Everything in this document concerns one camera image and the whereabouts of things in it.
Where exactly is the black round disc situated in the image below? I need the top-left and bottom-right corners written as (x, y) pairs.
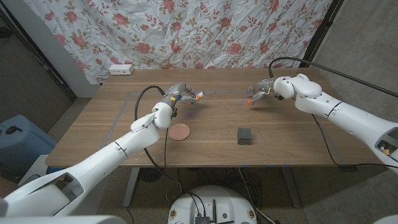
top-left (138, 167), bottom-right (165, 184)

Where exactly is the white floor cable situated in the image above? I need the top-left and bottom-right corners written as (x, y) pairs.
top-left (238, 167), bottom-right (276, 224)

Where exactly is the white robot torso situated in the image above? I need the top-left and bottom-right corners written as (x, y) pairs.
top-left (167, 185), bottom-right (258, 224)

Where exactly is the white box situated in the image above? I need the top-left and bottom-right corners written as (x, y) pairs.
top-left (18, 154), bottom-right (52, 187)

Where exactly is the person's bare leg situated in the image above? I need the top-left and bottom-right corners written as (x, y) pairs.
top-left (0, 177), bottom-right (19, 198)

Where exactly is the metal table leg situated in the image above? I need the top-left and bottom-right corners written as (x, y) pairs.
top-left (281, 166), bottom-right (302, 208)
top-left (123, 167), bottom-right (141, 208)

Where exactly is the thin black left arm wire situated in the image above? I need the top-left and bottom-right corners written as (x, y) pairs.
top-left (163, 128), bottom-right (168, 169)

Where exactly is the blue plastic bin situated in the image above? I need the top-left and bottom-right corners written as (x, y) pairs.
top-left (0, 114), bottom-right (58, 184)

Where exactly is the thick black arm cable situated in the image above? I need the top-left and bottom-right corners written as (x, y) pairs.
top-left (134, 85), bottom-right (184, 195)
top-left (268, 57), bottom-right (398, 99)

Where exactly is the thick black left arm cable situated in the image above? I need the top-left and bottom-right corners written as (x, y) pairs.
top-left (134, 85), bottom-right (184, 195)

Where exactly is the dark grey block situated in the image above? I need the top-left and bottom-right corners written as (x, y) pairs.
top-left (236, 127), bottom-right (252, 146)

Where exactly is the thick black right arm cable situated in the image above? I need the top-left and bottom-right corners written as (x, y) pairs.
top-left (268, 57), bottom-right (398, 99)

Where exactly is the white power strip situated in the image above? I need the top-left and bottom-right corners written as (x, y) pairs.
top-left (108, 63), bottom-right (135, 76)

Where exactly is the floral backdrop cloth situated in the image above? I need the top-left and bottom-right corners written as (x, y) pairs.
top-left (23, 0), bottom-right (334, 85)

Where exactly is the black slanted floor strip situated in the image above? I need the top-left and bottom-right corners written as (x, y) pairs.
top-left (0, 7), bottom-right (77, 102)

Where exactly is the thin black right arm wire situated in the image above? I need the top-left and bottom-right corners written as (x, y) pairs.
top-left (312, 114), bottom-right (385, 169)

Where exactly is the pink round dish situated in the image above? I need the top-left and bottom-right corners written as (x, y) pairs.
top-left (169, 123), bottom-right (191, 142)

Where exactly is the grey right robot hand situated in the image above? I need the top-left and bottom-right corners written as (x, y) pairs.
top-left (247, 77), bottom-right (277, 106)

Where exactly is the black backdrop stand pole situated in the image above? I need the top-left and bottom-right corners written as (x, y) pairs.
top-left (298, 0), bottom-right (345, 68)

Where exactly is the thin black arm wire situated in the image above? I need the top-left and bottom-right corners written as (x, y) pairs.
top-left (312, 114), bottom-right (385, 169)
top-left (163, 128), bottom-right (168, 169)

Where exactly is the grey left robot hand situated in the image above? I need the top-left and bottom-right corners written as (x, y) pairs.
top-left (160, 82), bottom-right (200, 108)

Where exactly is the white leaning panel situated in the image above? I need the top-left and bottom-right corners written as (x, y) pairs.
top-left (1, 0), bottom-right (101, 99)

